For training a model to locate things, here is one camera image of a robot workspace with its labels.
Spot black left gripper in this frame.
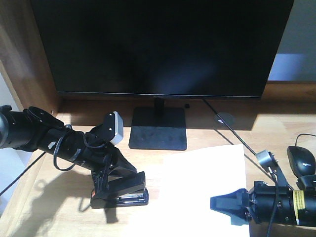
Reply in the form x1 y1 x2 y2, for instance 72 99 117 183
44 125 137 199

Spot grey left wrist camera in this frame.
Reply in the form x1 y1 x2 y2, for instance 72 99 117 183
104 111 123 145

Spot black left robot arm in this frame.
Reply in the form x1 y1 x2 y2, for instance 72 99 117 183
0 105 146 208

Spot grey desk cable grommet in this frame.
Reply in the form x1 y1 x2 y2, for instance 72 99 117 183
214 112 236 125

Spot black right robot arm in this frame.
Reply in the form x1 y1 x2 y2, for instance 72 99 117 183
210 181 316 227

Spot black stapler with orange label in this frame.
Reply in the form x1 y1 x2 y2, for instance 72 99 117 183
90 172 149 209

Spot black monitor cable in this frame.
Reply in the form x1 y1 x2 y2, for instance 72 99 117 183
202 98 259 156

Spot white paper sheet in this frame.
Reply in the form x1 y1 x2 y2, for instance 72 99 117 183
121 145 249 237

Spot wooden computer desk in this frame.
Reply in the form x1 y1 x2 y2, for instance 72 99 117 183
0 0 316 237

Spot black computer mouse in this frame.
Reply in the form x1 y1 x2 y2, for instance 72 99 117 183
287 146 316 178

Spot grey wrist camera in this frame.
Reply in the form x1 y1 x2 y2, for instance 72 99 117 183
255 150 278 170
104 111 123 145

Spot black computer monitor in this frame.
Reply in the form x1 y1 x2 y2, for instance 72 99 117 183
31 0 294 151

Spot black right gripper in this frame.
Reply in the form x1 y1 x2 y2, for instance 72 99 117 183
209 181 301 226

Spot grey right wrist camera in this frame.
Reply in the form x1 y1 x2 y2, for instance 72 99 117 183
255 150 278 170

